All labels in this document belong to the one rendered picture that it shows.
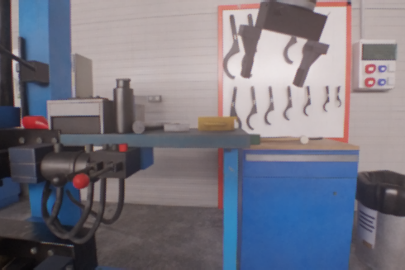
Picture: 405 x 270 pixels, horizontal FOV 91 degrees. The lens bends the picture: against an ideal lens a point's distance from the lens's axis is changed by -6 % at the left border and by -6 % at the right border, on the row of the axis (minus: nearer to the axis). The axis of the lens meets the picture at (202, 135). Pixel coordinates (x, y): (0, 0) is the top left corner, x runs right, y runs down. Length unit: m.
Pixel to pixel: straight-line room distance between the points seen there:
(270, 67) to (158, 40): 1.37
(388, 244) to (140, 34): 3.09
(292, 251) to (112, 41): 2.86
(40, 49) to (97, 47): 1.84
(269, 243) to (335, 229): 0.43
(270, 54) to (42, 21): 2.11
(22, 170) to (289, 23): 0.88
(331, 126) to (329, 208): 1.35
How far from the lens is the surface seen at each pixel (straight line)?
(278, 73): 2.61
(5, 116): 1.35
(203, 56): 2.64
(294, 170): 1.45
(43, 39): 1.35
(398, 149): 3.25
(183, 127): 0.86
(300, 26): 0.50
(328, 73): 2.79
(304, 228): 1.61
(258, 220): 1.52
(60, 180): 0.59
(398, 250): 2.05
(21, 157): 0.89
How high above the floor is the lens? 1.12
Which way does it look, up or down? 5 degrees down
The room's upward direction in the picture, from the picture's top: straight up
